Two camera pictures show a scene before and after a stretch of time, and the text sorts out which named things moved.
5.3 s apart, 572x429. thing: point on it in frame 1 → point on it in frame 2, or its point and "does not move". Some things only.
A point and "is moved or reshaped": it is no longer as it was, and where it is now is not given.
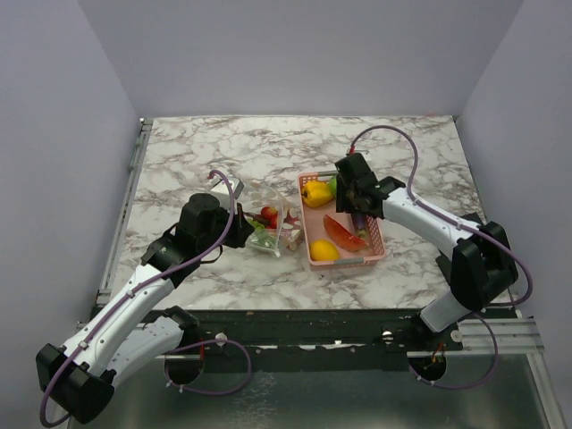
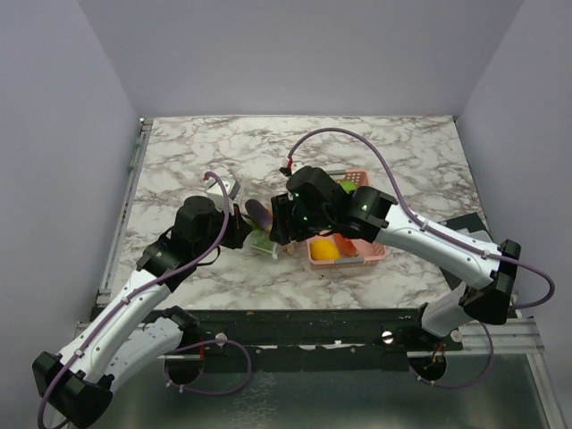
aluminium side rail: (123, 211) does not move
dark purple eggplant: (360, 223) is moved or reshaped
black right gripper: (341, 203) → (282, 210)
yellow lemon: (323, 250) does not move
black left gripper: (243, 229) does not move
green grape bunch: (261, 236) does not move
